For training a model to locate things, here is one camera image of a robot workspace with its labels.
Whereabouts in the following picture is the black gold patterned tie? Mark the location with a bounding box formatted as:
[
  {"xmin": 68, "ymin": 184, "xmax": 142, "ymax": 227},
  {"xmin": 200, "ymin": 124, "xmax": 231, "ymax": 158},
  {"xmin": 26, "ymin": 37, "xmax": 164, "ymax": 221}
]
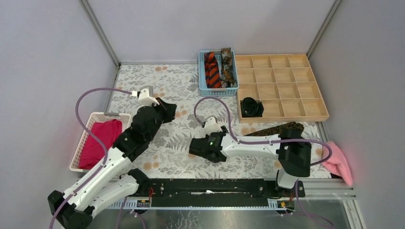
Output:
[{"xmin": 245, "ymin": 122, "xmax": 304, "ymax": 136}]

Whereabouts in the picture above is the pink cloth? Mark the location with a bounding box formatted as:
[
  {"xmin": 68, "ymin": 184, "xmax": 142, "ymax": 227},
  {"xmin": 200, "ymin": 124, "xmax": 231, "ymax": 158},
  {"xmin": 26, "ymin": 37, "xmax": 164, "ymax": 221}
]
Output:
[{"xmin": 321, "ymin": 141, "xmax": 353, "ymax": 186}]

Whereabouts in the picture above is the blue plastic basket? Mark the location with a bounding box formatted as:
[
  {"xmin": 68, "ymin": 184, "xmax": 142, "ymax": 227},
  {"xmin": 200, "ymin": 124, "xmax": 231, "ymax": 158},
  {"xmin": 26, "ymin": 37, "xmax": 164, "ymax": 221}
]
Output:
[{"xmin": 198, "ymin": 48, "xmax": 239, "ymax": 97}]

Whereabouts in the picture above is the dark green rolled tie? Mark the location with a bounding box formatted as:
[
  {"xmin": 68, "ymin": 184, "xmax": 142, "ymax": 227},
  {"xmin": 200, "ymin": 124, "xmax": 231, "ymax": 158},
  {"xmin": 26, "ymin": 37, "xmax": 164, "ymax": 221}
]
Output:
[{"xmin": 240, "ymin": 97, "xmax": 264, "ymax": 118}]

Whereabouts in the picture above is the wooden compartment tray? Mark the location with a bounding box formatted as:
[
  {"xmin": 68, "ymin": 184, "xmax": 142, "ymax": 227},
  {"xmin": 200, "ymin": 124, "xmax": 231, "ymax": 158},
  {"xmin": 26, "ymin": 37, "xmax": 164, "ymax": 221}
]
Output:
[{"xmin": 235, "ymin": 53, "xmax": 330, "ymax": 123}]

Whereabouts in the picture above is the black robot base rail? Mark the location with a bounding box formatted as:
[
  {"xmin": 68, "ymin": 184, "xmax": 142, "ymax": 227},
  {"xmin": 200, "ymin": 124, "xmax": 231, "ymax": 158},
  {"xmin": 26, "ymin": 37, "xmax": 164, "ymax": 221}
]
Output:
[{"xmin": 130, "ymin": 178, "xmax": 306, "ymax": 208}]

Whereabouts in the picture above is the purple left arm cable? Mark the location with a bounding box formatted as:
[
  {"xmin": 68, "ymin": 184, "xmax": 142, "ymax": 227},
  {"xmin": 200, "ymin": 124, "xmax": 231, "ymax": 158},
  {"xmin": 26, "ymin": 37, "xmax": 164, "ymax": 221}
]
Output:
[{"xmin": 49, "ymin": 88, "xmax": 140, "ymax": 229}]

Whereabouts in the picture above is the white plastic basket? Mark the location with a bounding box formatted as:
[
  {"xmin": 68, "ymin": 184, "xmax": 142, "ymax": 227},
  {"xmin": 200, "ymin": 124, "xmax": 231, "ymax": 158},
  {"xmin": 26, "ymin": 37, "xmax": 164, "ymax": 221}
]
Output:
[{"xmin": 70, "ymin": 112, "xmax": 132, "ymax": 172}]

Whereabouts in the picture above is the brown camouflage tie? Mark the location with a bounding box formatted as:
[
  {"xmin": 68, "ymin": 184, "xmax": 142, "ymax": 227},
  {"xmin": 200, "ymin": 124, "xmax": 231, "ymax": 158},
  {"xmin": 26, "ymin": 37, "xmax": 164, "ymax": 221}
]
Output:
[{"xmin": 220, "ymin": 48, "xmax": 237, "ymax": 88}]

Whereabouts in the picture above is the floral patterned tablecloth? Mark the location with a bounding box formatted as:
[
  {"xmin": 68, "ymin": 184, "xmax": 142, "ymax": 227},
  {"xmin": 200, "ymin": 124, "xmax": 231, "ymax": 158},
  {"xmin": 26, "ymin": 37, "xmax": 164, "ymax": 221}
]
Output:
[{"xmin": 104, "ymin": 64, "xmax": 331, "ymax": 179}]

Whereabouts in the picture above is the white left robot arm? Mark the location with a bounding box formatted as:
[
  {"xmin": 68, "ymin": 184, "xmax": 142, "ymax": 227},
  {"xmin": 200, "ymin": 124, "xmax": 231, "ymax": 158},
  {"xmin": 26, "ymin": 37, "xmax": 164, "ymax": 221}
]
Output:
[{"xmin": 48, "ymin": 98, "xmax": 177, "ymax": 229}]

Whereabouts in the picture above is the red cloth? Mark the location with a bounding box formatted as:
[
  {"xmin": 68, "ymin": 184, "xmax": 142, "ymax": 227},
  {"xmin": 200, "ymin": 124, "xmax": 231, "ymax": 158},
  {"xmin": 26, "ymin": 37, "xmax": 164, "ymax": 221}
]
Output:
[{"xmin": 78, "ymin": 119, "xmax": 122, "ymax": 170}]

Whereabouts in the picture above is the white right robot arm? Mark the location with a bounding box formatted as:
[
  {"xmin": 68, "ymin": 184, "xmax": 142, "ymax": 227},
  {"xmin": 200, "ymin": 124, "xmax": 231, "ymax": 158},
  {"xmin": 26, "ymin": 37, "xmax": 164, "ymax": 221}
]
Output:
[{"xmin": 189, "ymin": 129, "xmax": 312, "ymax": 197}]

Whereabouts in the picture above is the orange navy striped tie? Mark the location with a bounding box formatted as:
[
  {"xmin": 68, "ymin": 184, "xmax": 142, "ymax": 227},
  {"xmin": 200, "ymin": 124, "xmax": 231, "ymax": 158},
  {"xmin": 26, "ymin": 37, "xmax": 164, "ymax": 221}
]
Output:
[{"xmin": 204, "ymin": 52, "xmax": 222, "ymax": 89}]

